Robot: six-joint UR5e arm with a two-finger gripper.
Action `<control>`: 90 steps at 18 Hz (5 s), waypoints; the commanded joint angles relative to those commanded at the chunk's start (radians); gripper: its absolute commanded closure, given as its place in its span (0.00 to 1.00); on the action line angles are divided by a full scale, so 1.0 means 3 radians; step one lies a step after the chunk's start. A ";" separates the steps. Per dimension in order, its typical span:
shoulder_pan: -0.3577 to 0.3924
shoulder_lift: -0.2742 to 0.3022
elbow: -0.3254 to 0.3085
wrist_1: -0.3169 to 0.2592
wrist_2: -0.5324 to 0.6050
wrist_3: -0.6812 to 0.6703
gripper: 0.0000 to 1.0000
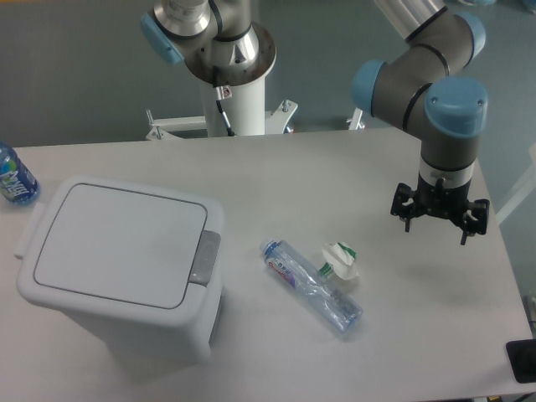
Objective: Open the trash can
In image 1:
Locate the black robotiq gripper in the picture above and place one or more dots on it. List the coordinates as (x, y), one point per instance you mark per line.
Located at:
(444, 203)

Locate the white plastic trash can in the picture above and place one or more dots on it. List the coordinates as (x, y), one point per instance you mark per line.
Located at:
(133, 264)

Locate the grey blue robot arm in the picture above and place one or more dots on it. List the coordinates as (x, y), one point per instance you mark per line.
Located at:
(421, 93)

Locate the crumpled white green paper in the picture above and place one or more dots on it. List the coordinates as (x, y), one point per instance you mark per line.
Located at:
(340, 260)

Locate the black device at edge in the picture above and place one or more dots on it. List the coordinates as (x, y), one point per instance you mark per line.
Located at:
(521, 355)

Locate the crushed clear plastic bottle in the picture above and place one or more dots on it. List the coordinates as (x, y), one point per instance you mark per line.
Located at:
(323, 295)

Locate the blue labelled drink bottle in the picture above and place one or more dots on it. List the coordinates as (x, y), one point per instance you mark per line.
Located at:
(18, 185)

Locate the white frame at right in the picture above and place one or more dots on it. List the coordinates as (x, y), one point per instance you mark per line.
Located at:
(524, 186)

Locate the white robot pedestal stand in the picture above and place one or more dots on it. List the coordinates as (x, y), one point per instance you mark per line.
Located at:
(231, 76)

